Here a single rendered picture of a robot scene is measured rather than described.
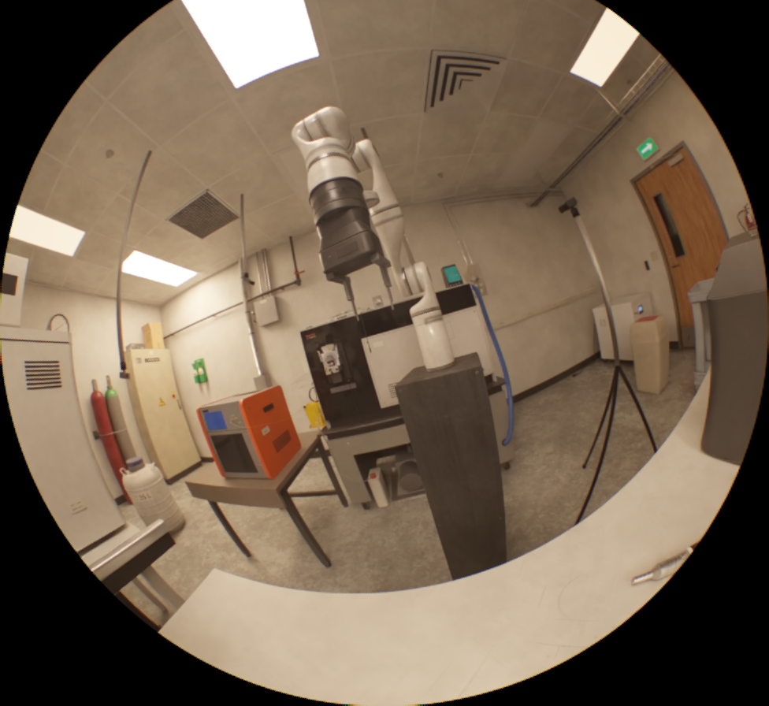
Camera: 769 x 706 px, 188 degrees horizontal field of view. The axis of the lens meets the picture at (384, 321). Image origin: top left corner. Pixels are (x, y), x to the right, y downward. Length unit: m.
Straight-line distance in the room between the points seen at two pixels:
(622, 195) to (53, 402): 4.51
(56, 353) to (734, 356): 1.25
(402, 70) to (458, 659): 2.10
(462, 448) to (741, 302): 0.68
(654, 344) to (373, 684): 2.51
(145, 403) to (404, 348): 3.50
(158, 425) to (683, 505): 4.17
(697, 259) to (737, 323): 3.09
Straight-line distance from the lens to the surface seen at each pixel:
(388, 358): 1.49
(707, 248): 3.47
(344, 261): 0.28
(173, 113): 1.85
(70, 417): 0.81
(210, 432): 1.39
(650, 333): 2.50
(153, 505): 2.60
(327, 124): 0.44
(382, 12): 1.65
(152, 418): 3.90
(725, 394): 0.47
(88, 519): 0.84
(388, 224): 0.67
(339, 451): 1.64
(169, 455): 4.01
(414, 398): 0.64
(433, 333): 0.67
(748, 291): 0.43
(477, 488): 0.78
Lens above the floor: 1.23
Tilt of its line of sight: 4 degrees up
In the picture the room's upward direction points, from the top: 16 degrees counter-clockwise
